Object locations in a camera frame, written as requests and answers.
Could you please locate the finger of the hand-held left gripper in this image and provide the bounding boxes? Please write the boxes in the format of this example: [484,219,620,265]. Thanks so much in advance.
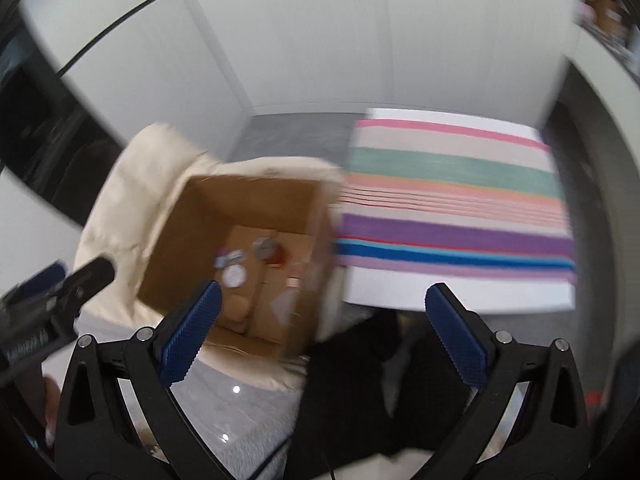
[20,260,68,297]
[57,256,117,306]

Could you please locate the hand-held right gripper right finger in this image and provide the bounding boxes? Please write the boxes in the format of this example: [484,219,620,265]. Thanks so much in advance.
[424,282,591,480]

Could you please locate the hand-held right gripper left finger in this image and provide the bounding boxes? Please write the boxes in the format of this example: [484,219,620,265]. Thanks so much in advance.
[52,280,223,480]

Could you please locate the white round compact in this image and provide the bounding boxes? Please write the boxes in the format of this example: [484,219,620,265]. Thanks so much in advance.
[222,265,248,289]

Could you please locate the brown cardboard box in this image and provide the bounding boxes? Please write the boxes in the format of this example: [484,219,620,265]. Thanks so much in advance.
[136,175,346,361]

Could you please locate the person's left hand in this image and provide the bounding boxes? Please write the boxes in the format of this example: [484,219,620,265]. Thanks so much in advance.
[41,374,62,448]

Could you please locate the white table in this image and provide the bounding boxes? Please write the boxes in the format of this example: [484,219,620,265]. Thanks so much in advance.
[340,107,576,313]

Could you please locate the cream padded armchair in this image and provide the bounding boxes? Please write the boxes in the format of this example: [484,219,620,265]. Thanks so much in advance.
[75,122,346,396]

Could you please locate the striped colourful cloth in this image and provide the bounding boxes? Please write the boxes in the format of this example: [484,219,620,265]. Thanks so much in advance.
[332,119,576,281]

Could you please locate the person's black pants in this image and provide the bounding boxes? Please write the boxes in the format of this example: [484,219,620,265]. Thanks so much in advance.
[290,310,501,480]

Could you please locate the black glossy screen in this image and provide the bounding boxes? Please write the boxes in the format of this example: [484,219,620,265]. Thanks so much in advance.
[0,10,126,226]

